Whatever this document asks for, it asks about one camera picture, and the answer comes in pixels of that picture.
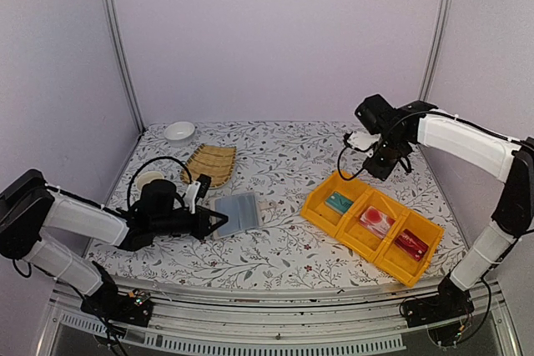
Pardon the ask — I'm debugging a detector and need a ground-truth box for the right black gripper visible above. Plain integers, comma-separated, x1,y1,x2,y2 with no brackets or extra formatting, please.
363,132,408,181

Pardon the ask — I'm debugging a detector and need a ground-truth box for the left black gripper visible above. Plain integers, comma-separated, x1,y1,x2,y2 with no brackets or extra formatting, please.
152,205,228,240

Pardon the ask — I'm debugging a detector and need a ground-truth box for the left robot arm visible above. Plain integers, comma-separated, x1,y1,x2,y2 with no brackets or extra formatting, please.
1,169,229,318

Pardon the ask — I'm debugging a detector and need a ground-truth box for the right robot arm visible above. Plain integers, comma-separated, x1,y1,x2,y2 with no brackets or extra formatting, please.
344,94,533,319

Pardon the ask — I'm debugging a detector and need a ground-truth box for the pink circle card stack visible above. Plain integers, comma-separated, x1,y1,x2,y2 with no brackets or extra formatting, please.
360,206,395,238

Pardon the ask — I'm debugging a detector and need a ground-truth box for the teal VIP card stack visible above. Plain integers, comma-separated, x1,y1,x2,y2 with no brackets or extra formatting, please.
325,192,354,214

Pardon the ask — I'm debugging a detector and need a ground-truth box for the red card stack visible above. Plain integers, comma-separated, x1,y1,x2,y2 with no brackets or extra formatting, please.
395,229,429,261

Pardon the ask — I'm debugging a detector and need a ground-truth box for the woven bamboo tray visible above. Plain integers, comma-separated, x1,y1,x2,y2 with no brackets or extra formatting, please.
185,143,237,189

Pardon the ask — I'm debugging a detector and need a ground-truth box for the white ceramic mug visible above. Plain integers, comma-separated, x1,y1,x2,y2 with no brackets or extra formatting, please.
135,171,164,191

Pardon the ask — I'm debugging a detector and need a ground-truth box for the yellow three-compartment bin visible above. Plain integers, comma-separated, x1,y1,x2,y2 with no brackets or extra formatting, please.
300,173,445,287

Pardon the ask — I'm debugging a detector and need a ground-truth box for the small white bowl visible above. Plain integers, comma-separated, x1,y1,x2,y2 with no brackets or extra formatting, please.
164,122,195,147

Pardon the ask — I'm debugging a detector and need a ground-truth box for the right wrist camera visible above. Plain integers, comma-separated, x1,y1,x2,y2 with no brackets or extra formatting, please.
343,131,380,153

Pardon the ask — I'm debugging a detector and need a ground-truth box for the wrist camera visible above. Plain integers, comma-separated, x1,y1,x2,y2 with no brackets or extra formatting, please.
343,131,380,153
184,174,211,214

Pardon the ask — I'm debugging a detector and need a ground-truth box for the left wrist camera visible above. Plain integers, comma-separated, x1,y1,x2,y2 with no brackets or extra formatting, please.
184,174,211,214

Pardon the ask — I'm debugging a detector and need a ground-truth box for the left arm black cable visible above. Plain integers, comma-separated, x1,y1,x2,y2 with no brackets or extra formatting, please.
127,156,194,211

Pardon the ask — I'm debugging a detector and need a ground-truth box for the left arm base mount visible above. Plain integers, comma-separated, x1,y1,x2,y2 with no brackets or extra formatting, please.
81,262,154,328

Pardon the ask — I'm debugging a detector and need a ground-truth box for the front aluminium rail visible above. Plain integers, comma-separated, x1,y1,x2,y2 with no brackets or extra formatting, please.
36,278,523,355

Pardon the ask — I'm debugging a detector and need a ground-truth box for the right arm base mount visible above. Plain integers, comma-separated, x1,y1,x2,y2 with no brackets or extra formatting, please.
399,275,492,349

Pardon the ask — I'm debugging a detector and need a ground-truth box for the right aluminium frame post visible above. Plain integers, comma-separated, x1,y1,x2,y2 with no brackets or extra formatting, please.
419,0,453,102

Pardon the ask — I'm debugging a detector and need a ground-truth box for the aluminium frame post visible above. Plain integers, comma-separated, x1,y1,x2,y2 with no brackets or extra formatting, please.
419,0,453,102
102,0,146,134

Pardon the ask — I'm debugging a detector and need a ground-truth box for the left aluminium frame post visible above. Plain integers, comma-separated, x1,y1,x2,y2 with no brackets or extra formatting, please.
102,0,146,134

